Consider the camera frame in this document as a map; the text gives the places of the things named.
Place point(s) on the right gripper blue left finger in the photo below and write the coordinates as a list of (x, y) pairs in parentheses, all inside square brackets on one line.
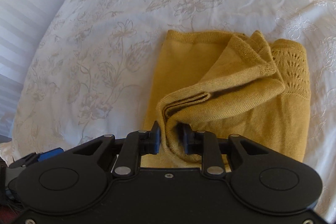
[(130, 150)]

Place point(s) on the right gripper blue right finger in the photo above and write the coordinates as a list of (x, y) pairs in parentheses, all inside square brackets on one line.
[(204, 144)]

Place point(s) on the mustard yellow knit garment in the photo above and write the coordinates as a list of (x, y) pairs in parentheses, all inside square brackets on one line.
[(229, 83)]

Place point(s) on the white floral bedspread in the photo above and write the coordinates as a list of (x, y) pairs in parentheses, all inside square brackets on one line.
[(93, 70)]

